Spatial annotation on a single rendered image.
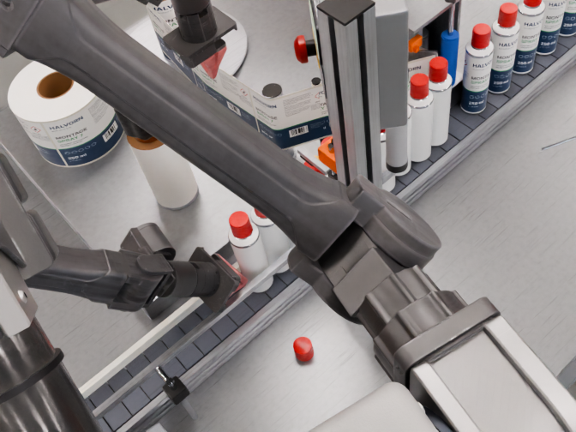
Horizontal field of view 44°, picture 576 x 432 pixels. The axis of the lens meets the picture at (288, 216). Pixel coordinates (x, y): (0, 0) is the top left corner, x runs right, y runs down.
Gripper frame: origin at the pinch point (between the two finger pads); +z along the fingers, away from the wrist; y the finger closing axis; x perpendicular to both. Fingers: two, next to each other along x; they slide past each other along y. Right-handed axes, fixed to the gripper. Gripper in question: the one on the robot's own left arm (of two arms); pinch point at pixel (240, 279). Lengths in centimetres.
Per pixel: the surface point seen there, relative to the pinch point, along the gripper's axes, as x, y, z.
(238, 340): 9.5, -5.2, 2.0
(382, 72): -43, -17, -25
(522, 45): -61, -2, 42
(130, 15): -2, 193, 119
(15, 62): 39, 209, 88
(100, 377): 23.5, 3.8, -15.5
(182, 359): 15.9, -1.8, -5.5
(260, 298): 2.1, -2.7, 4.9
